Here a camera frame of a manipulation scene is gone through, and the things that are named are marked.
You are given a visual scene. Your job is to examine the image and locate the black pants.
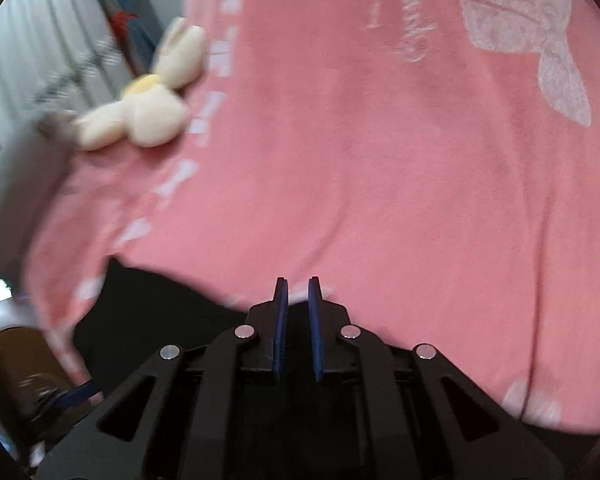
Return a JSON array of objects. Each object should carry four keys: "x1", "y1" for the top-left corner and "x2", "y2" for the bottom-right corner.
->
[{"x1": 72, "y1": 257, "x2": 247, "y2": 396}]

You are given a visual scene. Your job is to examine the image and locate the pink fleece blanket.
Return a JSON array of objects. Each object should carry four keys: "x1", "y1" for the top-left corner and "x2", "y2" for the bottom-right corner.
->
[{"x1": 26, "y1": 0, "x2": 600, "y2": 431}]

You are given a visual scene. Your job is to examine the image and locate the grey plush pillow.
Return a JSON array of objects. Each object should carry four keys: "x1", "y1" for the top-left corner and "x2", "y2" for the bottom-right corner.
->
[{"x1": 0, "y1": 110, "x2": 76, "y2": 290}]

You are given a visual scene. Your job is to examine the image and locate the cream flower plush toy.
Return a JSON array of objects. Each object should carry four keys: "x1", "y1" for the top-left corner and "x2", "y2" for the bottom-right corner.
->
[{"x1": 76, "y1": 16, "x2": 207, "y2": 152}]

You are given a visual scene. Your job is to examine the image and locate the grey curtain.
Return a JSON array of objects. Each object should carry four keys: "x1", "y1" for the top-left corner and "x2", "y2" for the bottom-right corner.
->
[{"x1": 0, "y1": 0, "x2": 132, "y2": 146}]

